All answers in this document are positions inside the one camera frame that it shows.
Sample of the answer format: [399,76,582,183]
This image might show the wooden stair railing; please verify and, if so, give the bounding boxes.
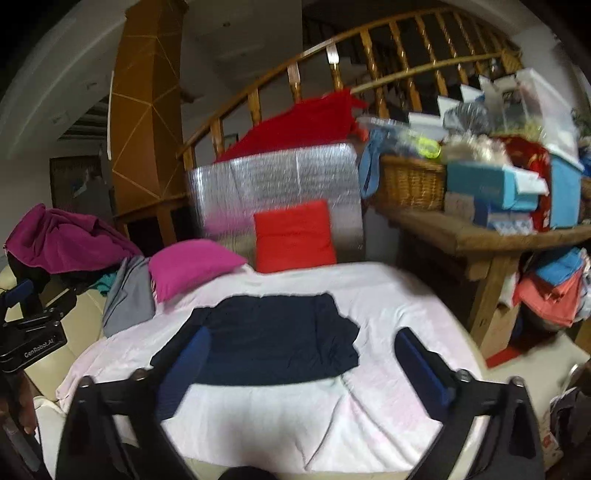
[178,9,522,171]

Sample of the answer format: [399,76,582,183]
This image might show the blue plastic bin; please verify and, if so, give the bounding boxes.
[549,154,583,229]

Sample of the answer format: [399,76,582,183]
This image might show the grey garment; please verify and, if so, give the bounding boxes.
[102,256,155,337]

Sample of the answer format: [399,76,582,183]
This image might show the blue folded cloth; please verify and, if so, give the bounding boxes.
[533,249,585,287]

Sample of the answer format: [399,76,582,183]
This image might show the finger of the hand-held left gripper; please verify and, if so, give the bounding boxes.
[28,288,78,325]
[0,278,35,319]

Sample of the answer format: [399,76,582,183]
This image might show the red blanket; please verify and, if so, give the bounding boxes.
[215,89,370,162]

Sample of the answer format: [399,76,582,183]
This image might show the teal cloth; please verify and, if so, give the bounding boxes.
[90,272,118,296]

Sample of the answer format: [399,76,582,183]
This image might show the clear plastic box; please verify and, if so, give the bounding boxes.
[480,69,578,153]

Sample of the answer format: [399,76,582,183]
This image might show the silver foil insulation panel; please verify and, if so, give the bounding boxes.
[185,143,365,266]

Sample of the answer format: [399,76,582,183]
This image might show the white blanket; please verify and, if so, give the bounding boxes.
[55,261,485,474]

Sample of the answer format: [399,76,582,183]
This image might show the wicker basket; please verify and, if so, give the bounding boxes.
[369,154,448,212]

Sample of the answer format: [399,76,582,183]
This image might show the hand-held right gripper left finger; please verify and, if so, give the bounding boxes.
[62,327,213,480]

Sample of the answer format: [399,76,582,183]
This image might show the red floor mat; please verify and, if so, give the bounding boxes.
[485,346,527,370]

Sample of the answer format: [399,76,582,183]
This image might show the dark framed wall picture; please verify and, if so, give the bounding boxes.
[50,154,114,213]

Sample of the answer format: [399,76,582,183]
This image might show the grey plastic bag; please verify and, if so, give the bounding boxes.
[443,102,492,134]

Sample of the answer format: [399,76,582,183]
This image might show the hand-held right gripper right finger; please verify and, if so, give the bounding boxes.
[394,327,546,480]

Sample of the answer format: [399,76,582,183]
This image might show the yellow-green plastic bag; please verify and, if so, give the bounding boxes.
[402,131,441,160]

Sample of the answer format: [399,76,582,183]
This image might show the navy blue jacket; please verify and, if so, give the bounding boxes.
[150,293,361,386]

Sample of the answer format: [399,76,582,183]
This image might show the red printed cloth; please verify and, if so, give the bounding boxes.
[503,136,552,232]

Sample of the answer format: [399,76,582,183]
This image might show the black garment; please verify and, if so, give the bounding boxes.
[7,256,102,296]

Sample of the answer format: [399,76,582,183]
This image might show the coral folded cloth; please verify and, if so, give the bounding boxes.
[512,268,587,328]

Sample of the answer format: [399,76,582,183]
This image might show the cream leather sofa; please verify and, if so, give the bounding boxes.
[0,263,112,462]

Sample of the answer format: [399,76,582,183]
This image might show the light blue cardboard box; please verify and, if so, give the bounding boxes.
[445,161,550,213]

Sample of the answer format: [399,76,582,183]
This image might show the red pillow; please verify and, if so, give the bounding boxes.
[253,200,338,273]

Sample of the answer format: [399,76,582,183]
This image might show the magenta garment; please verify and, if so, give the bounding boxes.
[4,203,144,275]

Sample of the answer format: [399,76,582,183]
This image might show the wooden table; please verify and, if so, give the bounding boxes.
[365,203,591,352]

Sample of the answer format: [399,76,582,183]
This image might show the magenta pillow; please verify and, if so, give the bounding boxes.
[148,239,249,304]

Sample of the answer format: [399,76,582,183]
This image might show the wooden pillar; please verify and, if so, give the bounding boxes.
[108,0,190,259]

